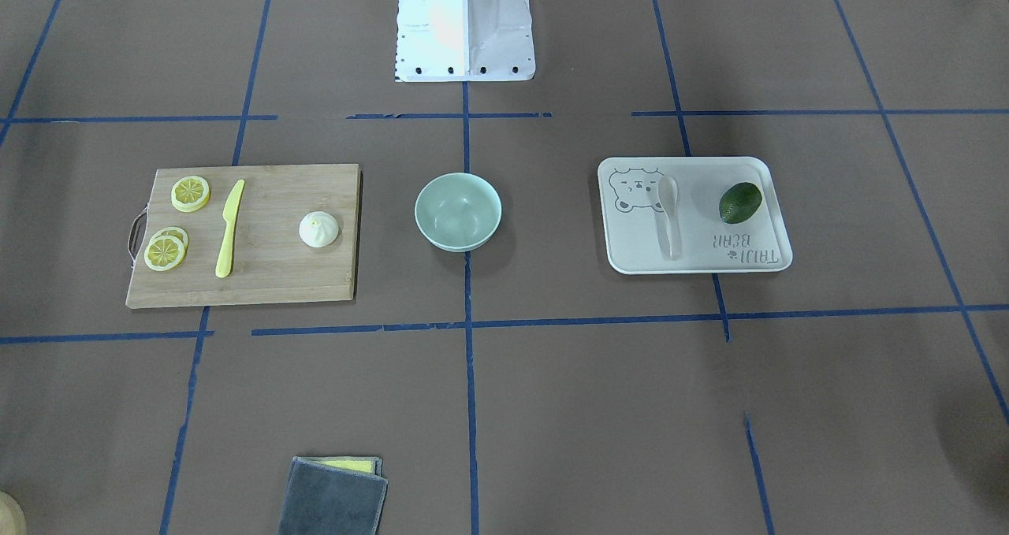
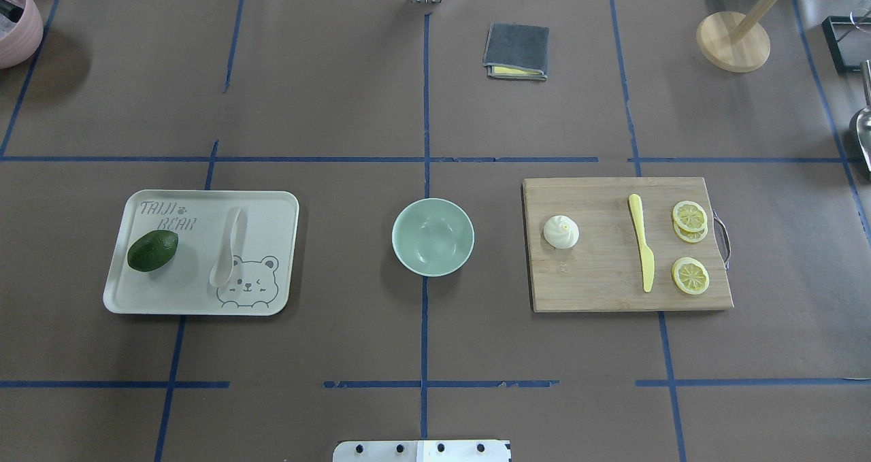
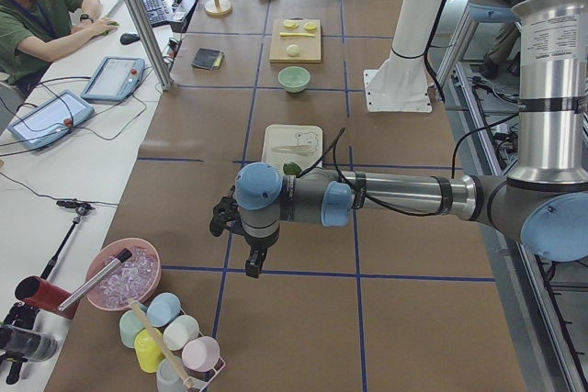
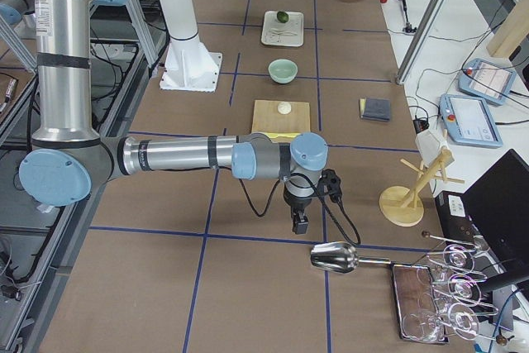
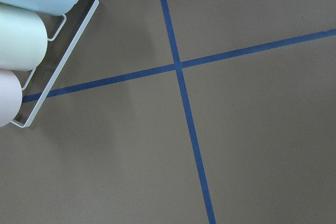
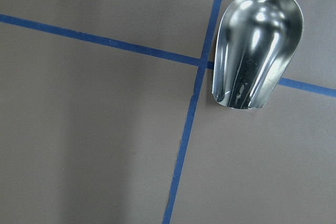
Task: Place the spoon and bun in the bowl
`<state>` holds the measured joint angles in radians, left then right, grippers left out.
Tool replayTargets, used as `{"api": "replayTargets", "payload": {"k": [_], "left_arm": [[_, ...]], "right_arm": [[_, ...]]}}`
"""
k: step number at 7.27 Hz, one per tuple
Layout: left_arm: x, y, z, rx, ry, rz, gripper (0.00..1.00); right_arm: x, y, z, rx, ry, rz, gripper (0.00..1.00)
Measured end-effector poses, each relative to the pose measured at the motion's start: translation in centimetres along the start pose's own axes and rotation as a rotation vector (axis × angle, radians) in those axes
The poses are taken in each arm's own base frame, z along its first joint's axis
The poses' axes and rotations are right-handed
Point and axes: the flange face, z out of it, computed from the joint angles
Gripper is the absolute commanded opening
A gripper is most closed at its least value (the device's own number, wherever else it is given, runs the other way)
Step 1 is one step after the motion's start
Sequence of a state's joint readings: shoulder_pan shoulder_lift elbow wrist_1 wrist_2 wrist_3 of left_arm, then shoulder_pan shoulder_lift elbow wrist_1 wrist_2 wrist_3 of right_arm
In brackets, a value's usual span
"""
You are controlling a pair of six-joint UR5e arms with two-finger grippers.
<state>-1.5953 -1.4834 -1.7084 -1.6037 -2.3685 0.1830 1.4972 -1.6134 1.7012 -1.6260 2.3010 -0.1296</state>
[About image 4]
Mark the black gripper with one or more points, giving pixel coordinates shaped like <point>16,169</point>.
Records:
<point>298,205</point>

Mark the beige plastic spoon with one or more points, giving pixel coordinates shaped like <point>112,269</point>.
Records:
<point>278,32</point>

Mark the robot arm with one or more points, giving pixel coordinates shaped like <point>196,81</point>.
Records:
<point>68,159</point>

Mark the white steamed bun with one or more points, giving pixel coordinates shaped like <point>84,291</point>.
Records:
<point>284,108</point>

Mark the light green bowl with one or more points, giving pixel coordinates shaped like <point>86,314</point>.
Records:
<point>283,71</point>

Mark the metal scoop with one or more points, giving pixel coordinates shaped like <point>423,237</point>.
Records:
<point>341,257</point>

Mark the yellow sponge cloth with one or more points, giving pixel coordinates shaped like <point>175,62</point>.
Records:
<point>281,135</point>

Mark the wooden mug tree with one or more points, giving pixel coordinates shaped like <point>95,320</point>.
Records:
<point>402,206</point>

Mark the bamboo cutting board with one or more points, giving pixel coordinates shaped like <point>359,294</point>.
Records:
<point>267,119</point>

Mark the grey folded cloth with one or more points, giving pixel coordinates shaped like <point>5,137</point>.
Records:
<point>377,109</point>

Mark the dark glass rack tray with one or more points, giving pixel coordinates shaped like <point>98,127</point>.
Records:
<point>415,306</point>

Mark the clear wine glass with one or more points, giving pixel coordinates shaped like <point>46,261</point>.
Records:
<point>454,259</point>

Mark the beige bear tray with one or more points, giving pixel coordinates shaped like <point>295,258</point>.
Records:
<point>295,23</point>

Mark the blue teach pendant near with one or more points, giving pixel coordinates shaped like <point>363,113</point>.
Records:
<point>469,121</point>

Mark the blue teach pendant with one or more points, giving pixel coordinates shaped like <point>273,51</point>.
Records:
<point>486,80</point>
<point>469,121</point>

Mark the black monitor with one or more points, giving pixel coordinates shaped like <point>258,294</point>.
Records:
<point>498,205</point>

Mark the green avocado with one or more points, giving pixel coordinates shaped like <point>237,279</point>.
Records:
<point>282,16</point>

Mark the blue teach pendant far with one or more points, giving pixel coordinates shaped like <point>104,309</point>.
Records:
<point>486,80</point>

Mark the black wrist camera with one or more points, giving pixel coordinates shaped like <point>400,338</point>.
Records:
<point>330,184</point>

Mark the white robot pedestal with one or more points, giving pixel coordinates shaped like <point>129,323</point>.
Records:
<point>188,66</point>

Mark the aluminium frame post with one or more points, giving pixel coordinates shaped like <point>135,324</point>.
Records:
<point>419,40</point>

